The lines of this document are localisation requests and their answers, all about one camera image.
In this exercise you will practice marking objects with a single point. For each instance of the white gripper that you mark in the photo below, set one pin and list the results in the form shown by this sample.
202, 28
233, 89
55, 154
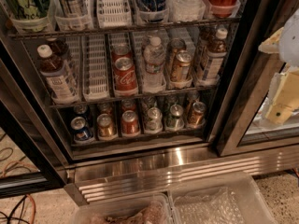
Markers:
290, 44

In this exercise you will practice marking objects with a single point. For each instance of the red coke can bottom shelf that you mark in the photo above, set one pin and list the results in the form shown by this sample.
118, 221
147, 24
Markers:
129, 123

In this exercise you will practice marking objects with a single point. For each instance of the red coke can shelf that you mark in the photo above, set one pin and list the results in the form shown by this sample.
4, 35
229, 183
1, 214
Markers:
129, 123
124, 77

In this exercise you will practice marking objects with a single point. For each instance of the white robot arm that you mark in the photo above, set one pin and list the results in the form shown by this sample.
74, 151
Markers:
288, 50

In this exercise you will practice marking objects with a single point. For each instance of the right fridge glass door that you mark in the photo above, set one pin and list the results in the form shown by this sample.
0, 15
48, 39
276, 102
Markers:
250, 82

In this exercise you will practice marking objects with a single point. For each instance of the gold soda can front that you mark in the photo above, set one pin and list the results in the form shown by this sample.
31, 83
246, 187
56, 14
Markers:
196, 113

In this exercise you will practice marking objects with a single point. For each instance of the gold soda can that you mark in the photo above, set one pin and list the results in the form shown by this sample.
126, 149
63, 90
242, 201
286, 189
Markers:
196, 113
192, 96

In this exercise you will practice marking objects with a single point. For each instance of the gold soda can behind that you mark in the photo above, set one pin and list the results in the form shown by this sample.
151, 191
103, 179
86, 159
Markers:
192, 96

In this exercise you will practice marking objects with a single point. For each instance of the gold can middle front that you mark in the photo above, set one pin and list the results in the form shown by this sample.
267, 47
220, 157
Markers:
181, 66

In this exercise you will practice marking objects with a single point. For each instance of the gold can middle behind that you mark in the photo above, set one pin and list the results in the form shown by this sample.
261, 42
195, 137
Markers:
174, 46

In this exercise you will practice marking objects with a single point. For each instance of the green soda can behind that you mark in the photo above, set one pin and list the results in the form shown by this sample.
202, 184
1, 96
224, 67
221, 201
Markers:
170, 100

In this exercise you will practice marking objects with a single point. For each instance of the green soda can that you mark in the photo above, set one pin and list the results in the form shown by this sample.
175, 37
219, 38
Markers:
170, 100
174, 119

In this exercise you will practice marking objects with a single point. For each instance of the green soda can front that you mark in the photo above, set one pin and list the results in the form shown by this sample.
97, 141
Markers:
174, 119

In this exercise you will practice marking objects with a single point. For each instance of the clear bottle top shelf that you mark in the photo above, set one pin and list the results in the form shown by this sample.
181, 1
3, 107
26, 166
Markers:
186, 10

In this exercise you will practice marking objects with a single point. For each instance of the white green can front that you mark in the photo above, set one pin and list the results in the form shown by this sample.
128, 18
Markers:
153, 121

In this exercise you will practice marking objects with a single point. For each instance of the white green can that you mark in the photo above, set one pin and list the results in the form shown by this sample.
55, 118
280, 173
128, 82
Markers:
148, 102
153, 121

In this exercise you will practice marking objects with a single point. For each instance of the white green can behind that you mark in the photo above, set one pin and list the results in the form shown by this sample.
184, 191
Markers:
148, 102

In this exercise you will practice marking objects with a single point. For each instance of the red coke can middle shelf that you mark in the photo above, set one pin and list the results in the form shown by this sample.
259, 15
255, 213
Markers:
124, 77

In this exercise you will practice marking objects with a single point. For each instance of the red coke can middle behind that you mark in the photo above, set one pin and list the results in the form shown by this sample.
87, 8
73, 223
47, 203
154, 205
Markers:
121, 50

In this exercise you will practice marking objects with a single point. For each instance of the orange soda can behind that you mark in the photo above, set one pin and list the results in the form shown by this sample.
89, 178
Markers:
105, 108

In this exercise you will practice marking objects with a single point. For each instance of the orange soda can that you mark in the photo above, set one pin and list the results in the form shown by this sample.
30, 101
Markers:
105, 108
106, 128

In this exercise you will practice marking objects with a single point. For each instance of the orange soda can front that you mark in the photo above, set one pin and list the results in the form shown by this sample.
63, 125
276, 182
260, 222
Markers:
106, 128

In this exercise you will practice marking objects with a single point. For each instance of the empty white shelf tray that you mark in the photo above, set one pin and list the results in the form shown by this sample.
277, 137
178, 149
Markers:
94, 71

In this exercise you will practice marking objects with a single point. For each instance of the blue pepsi can behind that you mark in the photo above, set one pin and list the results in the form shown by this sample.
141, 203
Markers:
83, 111

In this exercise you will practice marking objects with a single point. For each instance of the blue pepsi can front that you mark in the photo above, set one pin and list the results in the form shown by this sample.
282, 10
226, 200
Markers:
81, 130

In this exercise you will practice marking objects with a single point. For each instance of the green can top shelf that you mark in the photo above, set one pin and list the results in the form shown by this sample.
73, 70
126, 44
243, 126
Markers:
29, 9

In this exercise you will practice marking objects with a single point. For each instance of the tea bottle right front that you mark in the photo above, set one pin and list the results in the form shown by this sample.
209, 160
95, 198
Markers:
213, 55

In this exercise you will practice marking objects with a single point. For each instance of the tea bottle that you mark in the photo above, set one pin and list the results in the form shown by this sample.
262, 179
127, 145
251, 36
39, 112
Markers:
59, 77
60, 48
205, 35
213, 55

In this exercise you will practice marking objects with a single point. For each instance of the tea bottle right behind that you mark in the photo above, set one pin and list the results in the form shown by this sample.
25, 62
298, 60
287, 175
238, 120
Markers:
205, 35

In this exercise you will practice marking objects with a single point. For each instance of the clear water bottle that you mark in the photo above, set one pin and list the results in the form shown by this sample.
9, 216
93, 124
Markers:
154, 58

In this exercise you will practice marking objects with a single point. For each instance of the clear bin with bubble wrap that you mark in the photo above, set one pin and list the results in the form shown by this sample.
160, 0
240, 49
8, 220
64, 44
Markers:
223, 199

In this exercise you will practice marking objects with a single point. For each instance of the empty white top tray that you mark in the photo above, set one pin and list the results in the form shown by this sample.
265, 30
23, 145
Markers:
113, 13

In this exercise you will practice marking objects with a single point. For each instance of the clear bin with snacks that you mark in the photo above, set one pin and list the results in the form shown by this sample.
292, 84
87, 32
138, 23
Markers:
139, 209

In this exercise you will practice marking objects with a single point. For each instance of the tea bottle left front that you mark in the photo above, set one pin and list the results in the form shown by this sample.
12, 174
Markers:
59, 77

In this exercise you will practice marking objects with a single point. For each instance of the tea bottle left behind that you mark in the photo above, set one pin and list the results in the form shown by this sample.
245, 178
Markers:
60, 48

